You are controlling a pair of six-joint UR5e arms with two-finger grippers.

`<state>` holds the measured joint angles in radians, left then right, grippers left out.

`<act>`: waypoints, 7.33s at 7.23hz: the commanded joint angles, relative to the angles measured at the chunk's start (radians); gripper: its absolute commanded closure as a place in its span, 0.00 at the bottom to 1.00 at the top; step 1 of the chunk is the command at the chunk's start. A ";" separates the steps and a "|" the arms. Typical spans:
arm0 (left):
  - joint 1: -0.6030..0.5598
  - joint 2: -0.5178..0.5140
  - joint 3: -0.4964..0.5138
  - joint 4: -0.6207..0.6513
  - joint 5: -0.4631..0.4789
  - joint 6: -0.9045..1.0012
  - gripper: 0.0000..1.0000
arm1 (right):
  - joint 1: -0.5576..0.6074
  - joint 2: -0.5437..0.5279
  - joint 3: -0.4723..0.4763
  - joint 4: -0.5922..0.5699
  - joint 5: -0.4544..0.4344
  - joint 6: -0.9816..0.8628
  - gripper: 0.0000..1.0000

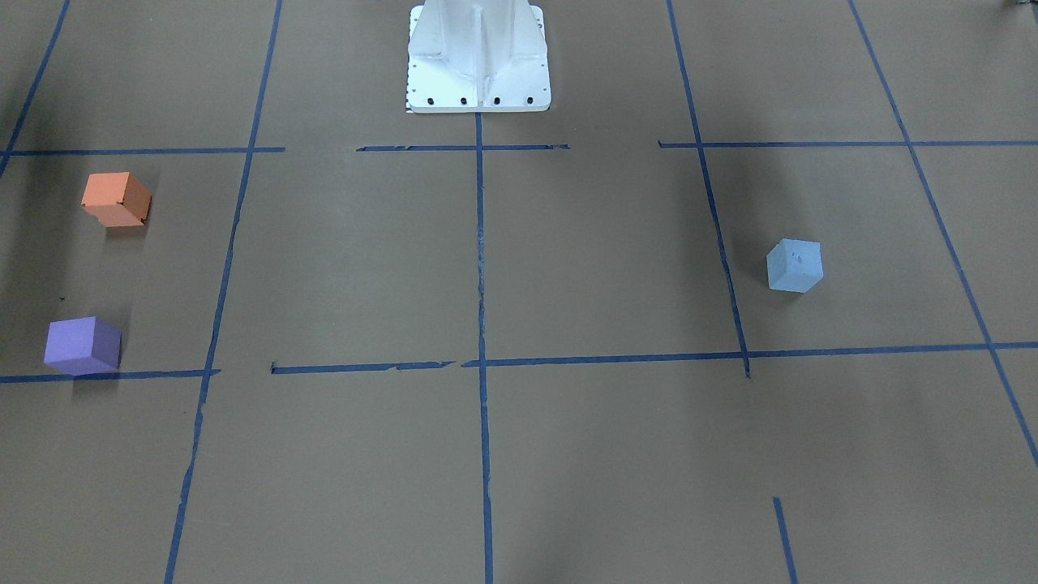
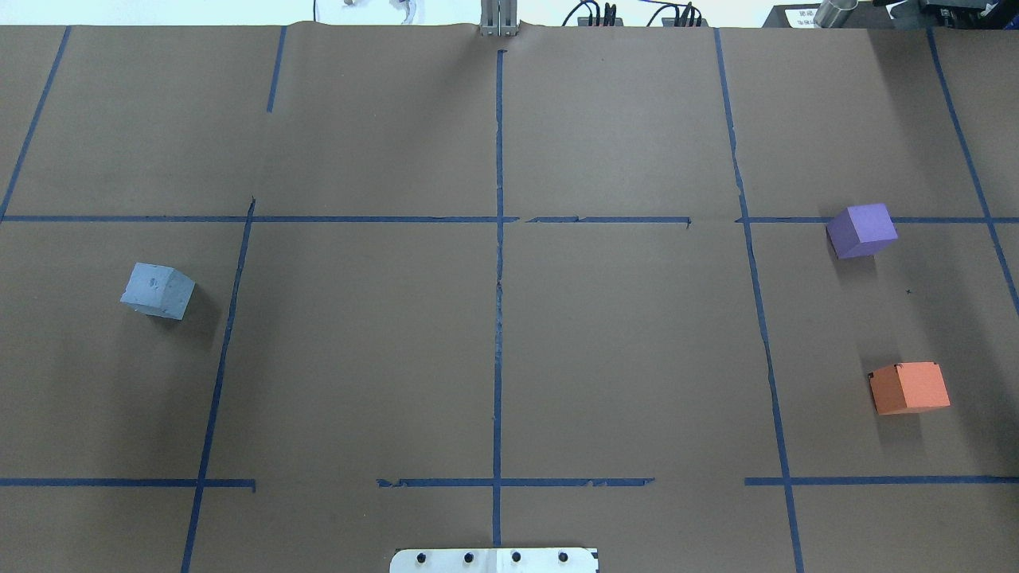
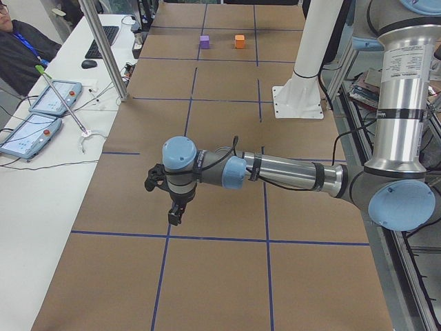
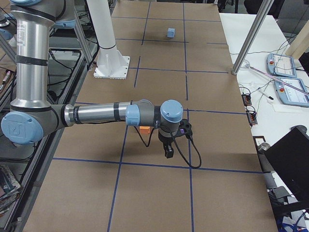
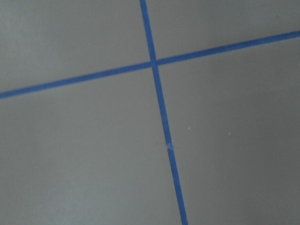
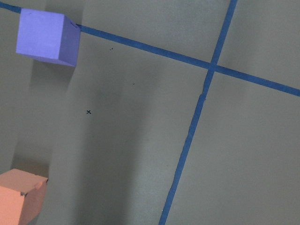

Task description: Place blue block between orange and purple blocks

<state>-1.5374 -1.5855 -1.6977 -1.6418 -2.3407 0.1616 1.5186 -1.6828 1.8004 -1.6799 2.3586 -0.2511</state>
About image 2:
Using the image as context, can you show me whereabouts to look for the light blue foam block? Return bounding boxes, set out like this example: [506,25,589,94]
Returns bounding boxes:
[119,263,196,322]

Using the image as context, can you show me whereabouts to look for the purple foam block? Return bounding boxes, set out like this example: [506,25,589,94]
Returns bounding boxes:
[826,203,899,259]

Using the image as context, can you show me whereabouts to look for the orange foam block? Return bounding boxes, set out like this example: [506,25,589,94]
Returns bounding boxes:
[869,361,952,415]

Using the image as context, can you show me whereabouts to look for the white metal mounting plate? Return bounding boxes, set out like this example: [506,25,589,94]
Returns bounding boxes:
[389,546,600,572]

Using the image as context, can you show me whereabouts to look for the silver metal cylinder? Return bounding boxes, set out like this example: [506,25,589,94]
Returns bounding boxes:
[813,0,859,29]

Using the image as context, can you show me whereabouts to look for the aluminium extrusion post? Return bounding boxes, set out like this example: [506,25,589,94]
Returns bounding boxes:
[479,0,520,37]

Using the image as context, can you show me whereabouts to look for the black cable connectors left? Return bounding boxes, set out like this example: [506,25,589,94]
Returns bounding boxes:
[560,1,623,28]

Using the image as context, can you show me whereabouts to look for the black cable connectors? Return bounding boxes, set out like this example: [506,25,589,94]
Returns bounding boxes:
[645,1,709,28]
[560,1,623,28]

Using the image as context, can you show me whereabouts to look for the black cable connectors right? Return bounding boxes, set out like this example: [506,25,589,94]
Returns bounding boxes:
[645,1,709,28]

